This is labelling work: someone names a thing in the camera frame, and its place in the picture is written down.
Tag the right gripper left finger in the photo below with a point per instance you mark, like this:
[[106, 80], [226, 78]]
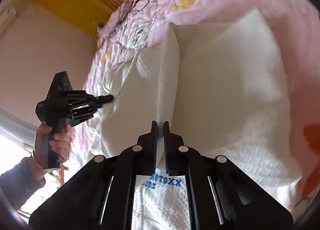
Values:
[[101, 194]]

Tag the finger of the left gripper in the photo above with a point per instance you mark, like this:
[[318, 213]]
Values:
[[96, 100], [79, 113]]

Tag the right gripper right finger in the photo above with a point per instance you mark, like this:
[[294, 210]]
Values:
[[220, 195]]

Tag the white zip hoodie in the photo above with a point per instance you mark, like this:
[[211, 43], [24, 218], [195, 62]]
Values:
[[221, 86]]

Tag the grey sleeved left forearm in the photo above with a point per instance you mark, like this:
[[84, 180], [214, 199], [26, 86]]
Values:
[[18, 184]]

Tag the person's left hand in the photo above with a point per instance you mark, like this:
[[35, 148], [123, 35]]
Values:
[[59, 144]]

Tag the pink patterned bedspread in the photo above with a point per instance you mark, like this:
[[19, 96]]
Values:
[[139, 24]]

